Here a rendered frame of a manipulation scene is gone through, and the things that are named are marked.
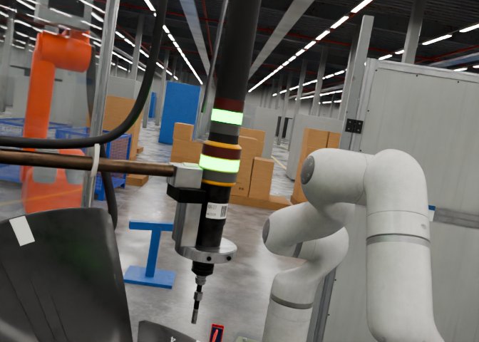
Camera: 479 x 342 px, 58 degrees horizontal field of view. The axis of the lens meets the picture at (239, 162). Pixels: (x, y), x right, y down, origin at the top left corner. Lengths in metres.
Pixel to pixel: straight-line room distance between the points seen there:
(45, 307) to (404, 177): 0.50
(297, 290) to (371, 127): 1.28
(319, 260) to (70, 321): 0.80
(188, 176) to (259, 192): 7.69
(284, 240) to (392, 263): 0.52
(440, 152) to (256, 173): 5.95
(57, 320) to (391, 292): 0.41
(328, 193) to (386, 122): 1.52
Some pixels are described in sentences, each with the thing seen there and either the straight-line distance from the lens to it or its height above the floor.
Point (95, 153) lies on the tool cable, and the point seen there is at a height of 1.55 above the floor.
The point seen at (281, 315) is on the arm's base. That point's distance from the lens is 1.23.
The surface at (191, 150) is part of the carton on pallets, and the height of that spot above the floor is 0.68.
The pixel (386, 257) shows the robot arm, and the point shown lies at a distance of 0.65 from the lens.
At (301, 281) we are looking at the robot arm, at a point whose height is 1.21.
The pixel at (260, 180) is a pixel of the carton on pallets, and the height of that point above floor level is 0.49.
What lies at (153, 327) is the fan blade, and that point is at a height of 1.22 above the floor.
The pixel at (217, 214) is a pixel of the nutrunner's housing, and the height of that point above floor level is 1.50.
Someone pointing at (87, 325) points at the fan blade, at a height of 1.36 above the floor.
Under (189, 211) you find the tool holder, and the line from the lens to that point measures 0.47.
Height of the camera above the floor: 1.61
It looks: 6 degrees down
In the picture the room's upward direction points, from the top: 9 degrees clockwise
